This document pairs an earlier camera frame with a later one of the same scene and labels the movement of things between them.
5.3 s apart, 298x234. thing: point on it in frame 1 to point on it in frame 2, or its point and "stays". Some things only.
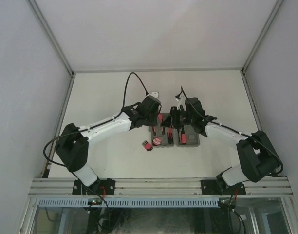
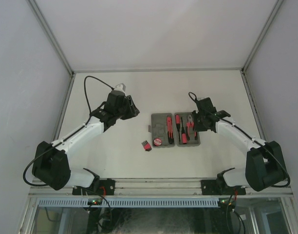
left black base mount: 101,187 stays
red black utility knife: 170,135 stays
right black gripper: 171,120 to 196,127
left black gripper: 154,122 to 132,111
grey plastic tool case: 163,136 stays
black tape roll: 156,141 stays
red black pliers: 159,118 to 190,122
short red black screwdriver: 183,137 stays
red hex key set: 147,146 stays
